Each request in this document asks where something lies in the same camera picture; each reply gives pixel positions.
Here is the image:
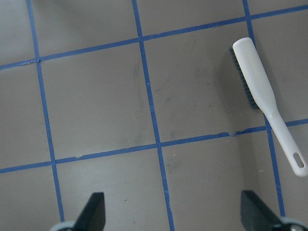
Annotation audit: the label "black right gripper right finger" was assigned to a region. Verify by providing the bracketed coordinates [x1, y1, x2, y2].
[240, 190, 308, 231]

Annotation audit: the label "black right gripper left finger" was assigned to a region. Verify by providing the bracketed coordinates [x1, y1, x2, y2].
[51, 192, 106, 231]

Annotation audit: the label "beige brush black bristles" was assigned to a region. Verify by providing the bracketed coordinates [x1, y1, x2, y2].
[230, 38, 308, 177]

